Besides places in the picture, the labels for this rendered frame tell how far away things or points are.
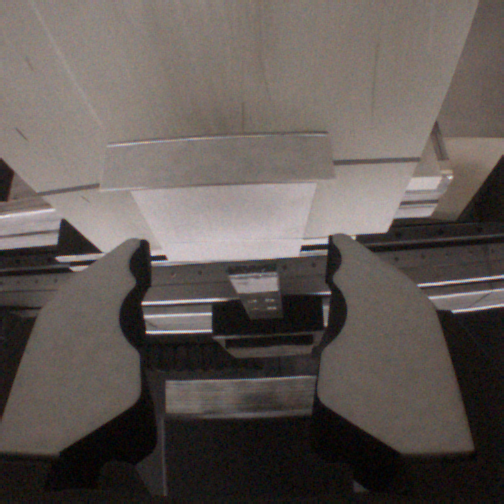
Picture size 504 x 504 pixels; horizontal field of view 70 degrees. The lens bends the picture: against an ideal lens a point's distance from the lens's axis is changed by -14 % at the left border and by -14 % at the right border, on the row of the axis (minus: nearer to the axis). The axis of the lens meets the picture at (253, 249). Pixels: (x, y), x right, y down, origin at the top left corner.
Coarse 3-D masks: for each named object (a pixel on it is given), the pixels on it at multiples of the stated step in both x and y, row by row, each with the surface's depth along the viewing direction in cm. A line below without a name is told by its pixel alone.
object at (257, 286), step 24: (264, 264) 30; (240, 288) 32; (264, 288) 33; (216, 312) 44; (240, 312) 44; (264, 312) 41; (288, 312) 43; (312, 312) 43; (216, 336) 43; (240, 336) 43; (264, 336) 43; (288, 336) 43; (312, 336) 43
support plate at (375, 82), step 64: (0, 0) 8; (64, 0) 9; (128, 0) 9; (192, 0) 9; (256, 0) 9; (320, 0) 9; (384, 0) 9; (448, 0) 9; (0, 64) 10; (64, 64) 11; (128, 64) 11; (192, 64) 12; (256, 64) 12; (320, 64) 12; (384, 64) 12; (448, 64) 11; (0, 128) 13; (64, 128) 14; (128, 128) 14; (192, 128) 15; (256, 128) 15; (320, 128) 15; (384, 128) 15; (128, 192) 19; (320, 192) 20; (384, 192) 20
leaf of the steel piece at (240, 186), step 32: (128, 160) 15; (160, 160) 15; (192, 160) 15; (224, 160) 15; (256, 160) 15; (288, 160) 15; (320, 160) 15; (160, 192) 19; (192, 192) 19; (224, 192) 19; (256, 192) 19; (288, 192) 19; (160, 224) 22; (192, 224) 22; (224, 224) 22; (256, 224) 22; (288, 224) 22
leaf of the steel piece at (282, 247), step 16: (224, 240) 24; (240, 240) 24; (256, 240) 24; (272, 240) 24; (288, 240) 24; (176, 256) 26; (192, 256) 26; (208, 256) 26; (224, 256) 27; (240, 256) 27; (256, 256) 27; (272, 256) 27; (288, 256) 27
